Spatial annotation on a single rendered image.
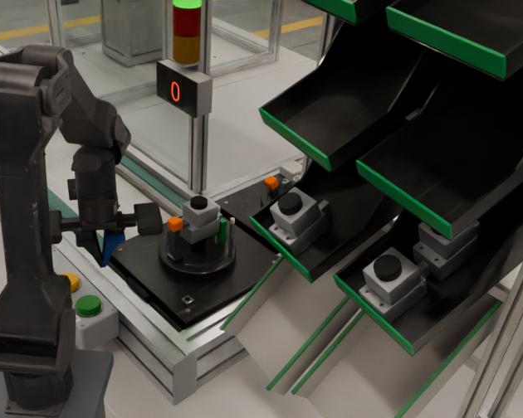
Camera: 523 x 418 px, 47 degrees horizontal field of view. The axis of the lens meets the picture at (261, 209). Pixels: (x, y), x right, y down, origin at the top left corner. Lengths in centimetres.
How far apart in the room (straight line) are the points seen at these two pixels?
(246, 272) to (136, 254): 20
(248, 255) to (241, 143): 64
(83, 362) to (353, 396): 36
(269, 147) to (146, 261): 70
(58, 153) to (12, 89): 96
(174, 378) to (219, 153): 82
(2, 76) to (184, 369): 55
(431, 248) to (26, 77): 46
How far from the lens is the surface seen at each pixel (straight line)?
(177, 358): 95
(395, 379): 83
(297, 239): 75
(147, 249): 113
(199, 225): 103
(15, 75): 60
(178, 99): 116
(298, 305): 90
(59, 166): 150
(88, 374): 81
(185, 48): 112
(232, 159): 162
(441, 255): 71
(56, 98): 61
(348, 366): 86
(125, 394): 104
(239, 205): 125
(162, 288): 105
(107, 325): 104
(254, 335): 92
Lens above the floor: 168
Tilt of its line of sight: 35 degrees down
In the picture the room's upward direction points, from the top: 6 degrees clockwise
